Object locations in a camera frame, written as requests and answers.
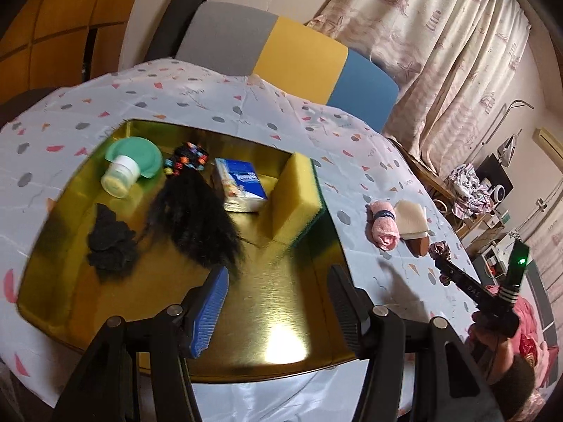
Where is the gold metal tray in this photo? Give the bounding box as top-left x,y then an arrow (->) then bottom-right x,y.
15,119 -> 368,383

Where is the pile of clothes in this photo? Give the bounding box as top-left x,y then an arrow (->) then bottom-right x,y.
449,164 -> 493,218

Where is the cream patterned curtain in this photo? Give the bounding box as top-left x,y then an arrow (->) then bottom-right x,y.
305,0 -> 535,163

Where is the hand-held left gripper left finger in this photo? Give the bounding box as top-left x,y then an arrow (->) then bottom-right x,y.
50,266 -> 230,422

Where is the white patterned tablecloth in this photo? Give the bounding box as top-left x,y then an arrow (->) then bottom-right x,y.
0,57 -> 489,422

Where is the wooden cabinet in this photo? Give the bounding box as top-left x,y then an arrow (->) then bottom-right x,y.
0,0 -> 150,115

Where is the person's right hand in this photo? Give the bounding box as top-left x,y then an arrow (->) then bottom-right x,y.
467,312 -> 519,379

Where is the black rolled mat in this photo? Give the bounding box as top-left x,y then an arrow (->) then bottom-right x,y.
145,0 -> 212,60

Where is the green plastic bowl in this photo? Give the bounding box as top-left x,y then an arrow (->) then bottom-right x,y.
105,137 -> 164,179

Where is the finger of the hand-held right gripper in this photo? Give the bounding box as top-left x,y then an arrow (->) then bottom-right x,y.
435,257 -> 489,304

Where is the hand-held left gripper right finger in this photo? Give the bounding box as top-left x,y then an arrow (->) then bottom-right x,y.
328,265 -> 506,422

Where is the grey yellow blue chair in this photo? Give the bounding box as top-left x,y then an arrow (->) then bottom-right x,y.
173,1 -> 400,135

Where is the cream bath mitt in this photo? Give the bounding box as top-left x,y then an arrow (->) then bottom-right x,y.
393,200 -> 430,258

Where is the person's right forearm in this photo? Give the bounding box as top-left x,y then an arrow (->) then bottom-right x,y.
493,354 -> 538,421

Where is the yellow green sponge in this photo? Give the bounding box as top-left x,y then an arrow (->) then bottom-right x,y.
259,152 -> 327,247

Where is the white storage shelf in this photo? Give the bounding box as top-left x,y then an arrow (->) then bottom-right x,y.
481,246 -> 506,274

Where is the blue white tissue pack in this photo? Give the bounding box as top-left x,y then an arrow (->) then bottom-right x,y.
213,158 -> 269,213

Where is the brown scrunchie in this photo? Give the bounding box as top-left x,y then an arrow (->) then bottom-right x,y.
429,242 -> 450,265

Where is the black scrunchie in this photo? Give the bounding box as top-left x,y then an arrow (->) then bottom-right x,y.
86,203 -> 139,282

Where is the pink rolled towel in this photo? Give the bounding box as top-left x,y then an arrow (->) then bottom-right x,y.
366,200 -> 401,252

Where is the metal stand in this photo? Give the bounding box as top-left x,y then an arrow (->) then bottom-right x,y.
484,100 -> 535,146

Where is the black beaded hair extension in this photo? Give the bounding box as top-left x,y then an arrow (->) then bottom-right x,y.
143,142 -> 247,280

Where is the white air conditioner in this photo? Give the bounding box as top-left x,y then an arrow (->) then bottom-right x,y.
534,127 -> 563,163

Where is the pink bedding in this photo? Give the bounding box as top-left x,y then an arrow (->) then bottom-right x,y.
514,294 -> 563,388

